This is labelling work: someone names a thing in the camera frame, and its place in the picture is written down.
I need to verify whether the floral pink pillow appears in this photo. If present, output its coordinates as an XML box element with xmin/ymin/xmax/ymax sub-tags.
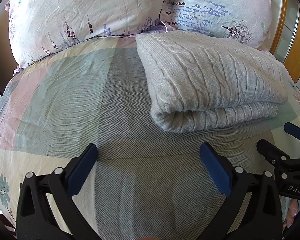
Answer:
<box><xmin>5</xmin><ymin>0</ymin><xmax>165</xmax><ymax>68</ymax></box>

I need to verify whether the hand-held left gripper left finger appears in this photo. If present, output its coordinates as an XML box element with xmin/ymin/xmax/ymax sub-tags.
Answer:
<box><xmin>16</xmin><ymin>143</ymin><xmax>108</xmax><ymax>240</ymax></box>

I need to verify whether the floral pillow with tree print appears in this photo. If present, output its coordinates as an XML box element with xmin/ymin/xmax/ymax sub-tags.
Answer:
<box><xmin>159</xmin><ymin>0</ymin><xmax>279</xmax><ymax>50</ymax></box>

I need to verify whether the pastel patchwork bed cover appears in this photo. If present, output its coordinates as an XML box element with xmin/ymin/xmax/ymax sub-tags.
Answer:
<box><xmin>0</xmin><ymin>27</ymin><xmax>300</xmax><ymax>240</ymax></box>

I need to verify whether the person's right hand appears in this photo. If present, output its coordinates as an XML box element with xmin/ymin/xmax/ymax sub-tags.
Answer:
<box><xmin>282</xmin><ymin>200</ymin><xmax>300</xmax><ymax>231</ymax></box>

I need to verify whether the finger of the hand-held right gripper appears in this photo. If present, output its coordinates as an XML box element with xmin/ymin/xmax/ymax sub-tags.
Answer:
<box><xmin>284</xmin><ymin>122</ymin><xmax>300</xmax><ymax>143</ymax></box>
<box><xmin>256</xmin><ymin>139</ymin><xmax>290</xmax><ymax>167</ymax></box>

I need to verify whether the grey cable knit sweater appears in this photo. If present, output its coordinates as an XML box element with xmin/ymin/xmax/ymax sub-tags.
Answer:
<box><xmin>135</xmin><ymin>31</ymin><xmax>289</xmax><ymax>133</ymax></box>

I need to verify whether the wooden cabinet with glass door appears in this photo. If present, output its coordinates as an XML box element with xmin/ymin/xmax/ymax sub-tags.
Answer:
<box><xmin>269</xmin><ymin>0</ymin><xmax>300</xmax><ymax>72</ymax></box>

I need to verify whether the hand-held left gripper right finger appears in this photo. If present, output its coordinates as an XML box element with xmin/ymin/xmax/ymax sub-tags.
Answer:
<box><xmin>199</xmin><ymin>142</ymin><xmax>283</xmax><ymax>240</ymax></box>

